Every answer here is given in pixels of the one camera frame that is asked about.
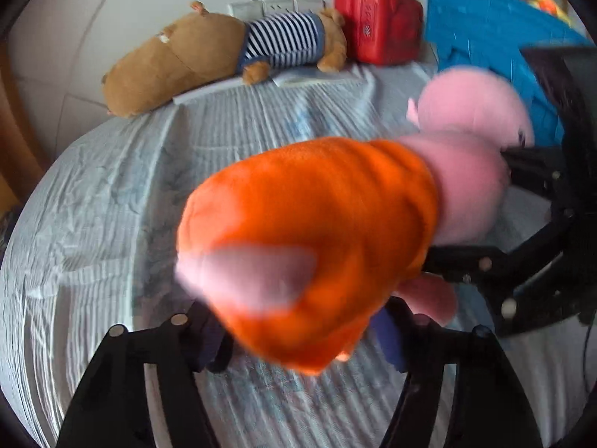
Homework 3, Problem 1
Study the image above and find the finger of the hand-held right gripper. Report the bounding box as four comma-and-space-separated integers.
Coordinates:
422, 223, 575, 300
501, 146, 578, 216

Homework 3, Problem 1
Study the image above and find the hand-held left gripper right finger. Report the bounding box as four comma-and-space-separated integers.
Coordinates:
372, 298, 544, 448

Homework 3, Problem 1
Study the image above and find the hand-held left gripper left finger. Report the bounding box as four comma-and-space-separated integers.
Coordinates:
56, 301, 235, 448

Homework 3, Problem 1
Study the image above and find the pink pig plush orange dress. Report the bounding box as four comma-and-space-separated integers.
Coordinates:
175, 66, 537, 377

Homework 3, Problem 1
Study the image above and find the blue storage box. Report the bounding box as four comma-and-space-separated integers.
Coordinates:
422, 0, 592, 148

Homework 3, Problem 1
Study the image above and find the yellow toy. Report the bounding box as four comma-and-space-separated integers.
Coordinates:
529, 0, 573, 25

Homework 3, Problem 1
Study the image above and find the grey striped bed sheet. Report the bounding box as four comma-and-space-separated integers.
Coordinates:
0, 63, 597, 448

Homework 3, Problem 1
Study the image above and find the red handbag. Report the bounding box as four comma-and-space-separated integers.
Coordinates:
333, 0, 424, 67

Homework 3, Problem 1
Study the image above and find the white booklet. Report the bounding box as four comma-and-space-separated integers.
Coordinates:
172, 65, 369, 106

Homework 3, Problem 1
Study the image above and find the brown bear plush striped shirt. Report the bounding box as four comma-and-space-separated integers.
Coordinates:
101, 1, 348, 118

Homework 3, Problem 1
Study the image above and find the white wall socket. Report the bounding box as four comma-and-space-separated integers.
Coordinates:
228, 0, 327, 20

